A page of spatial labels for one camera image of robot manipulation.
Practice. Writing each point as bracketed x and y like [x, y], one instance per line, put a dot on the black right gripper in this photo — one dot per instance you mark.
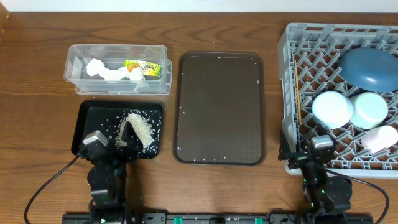
[287, 154]

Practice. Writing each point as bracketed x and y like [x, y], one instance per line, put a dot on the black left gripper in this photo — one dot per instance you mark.
[135, 149]

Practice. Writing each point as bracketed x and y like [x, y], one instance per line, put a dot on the pile of rice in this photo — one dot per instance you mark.
[146, 124]

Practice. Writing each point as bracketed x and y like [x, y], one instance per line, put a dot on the wooden chopstick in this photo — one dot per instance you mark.
[298, 93]

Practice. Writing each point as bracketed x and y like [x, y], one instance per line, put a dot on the light blue bowl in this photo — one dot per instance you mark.
[332, 109]

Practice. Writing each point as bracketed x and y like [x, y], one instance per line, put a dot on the yellow snack wrapper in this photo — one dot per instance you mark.
[146, 68]

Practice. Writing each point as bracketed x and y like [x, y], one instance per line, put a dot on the white tissue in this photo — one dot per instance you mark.
[97, 67]

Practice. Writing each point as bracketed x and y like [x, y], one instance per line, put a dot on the pink cup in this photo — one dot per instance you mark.
[379, 138]

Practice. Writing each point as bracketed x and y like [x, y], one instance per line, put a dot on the light green bowl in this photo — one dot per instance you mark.
[369, 110]

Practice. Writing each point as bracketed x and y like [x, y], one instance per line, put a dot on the dark blue plate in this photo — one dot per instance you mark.
[370, 69]

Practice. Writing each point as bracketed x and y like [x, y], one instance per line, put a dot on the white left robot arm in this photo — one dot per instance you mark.
[107, 178]

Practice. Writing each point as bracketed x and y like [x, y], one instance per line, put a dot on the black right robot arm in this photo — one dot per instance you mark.
[327, 194]

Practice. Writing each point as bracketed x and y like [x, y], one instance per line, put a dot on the grey dishwasher rack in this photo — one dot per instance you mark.
[317, 49]

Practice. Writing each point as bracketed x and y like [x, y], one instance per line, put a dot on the black plastic tray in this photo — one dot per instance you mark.
[98, 114]

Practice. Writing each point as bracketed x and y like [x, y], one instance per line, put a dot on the clear plastic bin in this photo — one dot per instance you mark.
[112, 55]

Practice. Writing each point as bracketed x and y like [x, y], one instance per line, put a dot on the brown serving tray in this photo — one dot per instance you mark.
[220, 109]

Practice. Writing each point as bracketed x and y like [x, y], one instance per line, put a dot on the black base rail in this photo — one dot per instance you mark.
[274, 218]

